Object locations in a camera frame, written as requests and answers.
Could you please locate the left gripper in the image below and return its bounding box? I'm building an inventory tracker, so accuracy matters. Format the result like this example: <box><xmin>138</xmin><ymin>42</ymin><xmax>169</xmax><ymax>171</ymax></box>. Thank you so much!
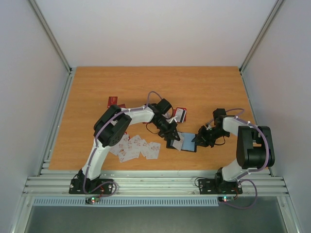
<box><xmin>154</xmin><ymin>117</ymin><xmax>180</xmax><ymax>141</ymax></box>

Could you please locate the black leather card holder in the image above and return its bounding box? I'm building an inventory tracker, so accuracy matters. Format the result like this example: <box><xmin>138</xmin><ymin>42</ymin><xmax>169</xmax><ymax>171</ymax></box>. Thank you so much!
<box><xmin>166</xmin><ymin>132</ymin><xmax>197</xmax><ymax>152</ymax></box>

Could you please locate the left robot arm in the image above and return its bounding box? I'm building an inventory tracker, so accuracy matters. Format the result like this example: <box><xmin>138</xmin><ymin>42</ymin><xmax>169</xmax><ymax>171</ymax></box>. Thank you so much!
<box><xmin>77</xmin><ymin>99</ymin><xmax>180</xmax><ymax>193</ymax></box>

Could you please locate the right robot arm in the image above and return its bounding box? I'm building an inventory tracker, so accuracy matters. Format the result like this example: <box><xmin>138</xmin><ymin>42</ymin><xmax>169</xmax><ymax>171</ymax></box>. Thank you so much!
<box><xmin>193</xmin><ymin>108</ymin><xmax>275</xmax><ymax>195</ymax></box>

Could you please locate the red card with white card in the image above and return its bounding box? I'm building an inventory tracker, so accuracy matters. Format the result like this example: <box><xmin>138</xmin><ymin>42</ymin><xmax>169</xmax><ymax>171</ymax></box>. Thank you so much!
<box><xmin>175</xmin><ymin>107</ymin><xmax>187</xmax><ymax>123</ymax></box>

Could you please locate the white floral card pile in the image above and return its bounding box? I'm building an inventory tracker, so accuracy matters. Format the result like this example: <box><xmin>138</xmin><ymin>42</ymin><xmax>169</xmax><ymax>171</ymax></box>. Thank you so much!
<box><xmin>109</xmin><ymin>134</ymin><xmax>161</xmax><ymax>163</ymax></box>

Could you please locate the red card far left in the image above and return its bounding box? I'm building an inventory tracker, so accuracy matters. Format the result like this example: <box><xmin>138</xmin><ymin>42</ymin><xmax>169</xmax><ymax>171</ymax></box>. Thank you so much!
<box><xmin>107</xmin><ymin>96</ymin><xmax>118</xmax><ymax>108</ymax></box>

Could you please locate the right controller board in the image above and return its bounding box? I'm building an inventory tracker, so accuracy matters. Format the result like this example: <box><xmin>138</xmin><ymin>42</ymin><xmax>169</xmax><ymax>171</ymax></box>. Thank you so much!
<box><xmin>218</xmin><ymin>195</ymin><xmax>238</xmax><ymax>203</ymax></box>

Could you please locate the controller board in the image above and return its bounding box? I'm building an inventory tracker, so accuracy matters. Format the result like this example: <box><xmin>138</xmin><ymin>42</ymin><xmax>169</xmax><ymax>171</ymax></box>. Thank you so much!
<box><xmin>218</xmin><ymin>195</ymin><xmax>238</xmax><ymax>203</ymax></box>
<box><xmin>85</xmin><ymin>196</ymin><xmax>101</xmax><ymax>204</ymax></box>

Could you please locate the left controller board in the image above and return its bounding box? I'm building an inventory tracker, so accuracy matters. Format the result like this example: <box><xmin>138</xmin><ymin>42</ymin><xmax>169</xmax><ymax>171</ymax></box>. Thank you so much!
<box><xmin>85</xmin><ymin>196</ymin><xmax>101</xmax><ymax>204</ymax></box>

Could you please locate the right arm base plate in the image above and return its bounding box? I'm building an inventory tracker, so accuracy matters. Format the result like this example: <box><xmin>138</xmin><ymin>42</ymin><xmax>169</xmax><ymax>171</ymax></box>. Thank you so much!
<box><xmin>198</xmin><ymin>178</ymin><xmax>243</xmax><ymax>195</ymax></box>

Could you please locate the grey slotted cable duct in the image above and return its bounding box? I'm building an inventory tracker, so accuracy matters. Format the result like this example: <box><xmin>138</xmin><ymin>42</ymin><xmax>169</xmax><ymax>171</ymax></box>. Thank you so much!
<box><xmin>33</xmin><ymin>197</ymin><xmax>218</xmax><ymax>207</ymax></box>

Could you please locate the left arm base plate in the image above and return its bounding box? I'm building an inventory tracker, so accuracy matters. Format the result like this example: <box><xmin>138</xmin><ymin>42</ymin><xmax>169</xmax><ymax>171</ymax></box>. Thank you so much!
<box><xmin>69</xmin><ymin>178</ymin><xmax>115</xmax><ymax>195</ymax></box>

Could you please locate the aluminium table edge rail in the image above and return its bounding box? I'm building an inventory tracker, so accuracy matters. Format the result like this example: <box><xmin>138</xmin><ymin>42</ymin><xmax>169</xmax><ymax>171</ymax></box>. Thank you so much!
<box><xmin>23</xmin><ymin>169</ymin><xmax>289</xmax><ymax>197</ymax></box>

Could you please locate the right frame post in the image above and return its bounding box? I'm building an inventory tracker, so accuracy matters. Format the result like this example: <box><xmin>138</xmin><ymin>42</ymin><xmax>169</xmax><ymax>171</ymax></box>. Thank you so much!
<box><xmin>239</xmin><ymin>0</ymin><xmax>286</xmax><ymax>73</ymax></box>

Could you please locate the frame post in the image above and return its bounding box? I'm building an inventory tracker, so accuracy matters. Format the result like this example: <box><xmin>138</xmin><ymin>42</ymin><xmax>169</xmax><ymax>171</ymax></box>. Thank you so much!
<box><xmin>239</xmin><ymin>0</ymin><xmax>286</xmax><ymax>73</ymax></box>
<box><xmin>28</xmin><ymin>0</ymin><xmax>73</xmax><ymax>75</ymax></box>

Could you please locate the left frame post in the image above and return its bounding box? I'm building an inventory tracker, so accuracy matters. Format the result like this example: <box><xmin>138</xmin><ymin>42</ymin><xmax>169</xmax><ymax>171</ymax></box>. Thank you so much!
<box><xmin>28</xmin><ymin>0</ymin><xmax>73</xmax><ymax>75</ymax></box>

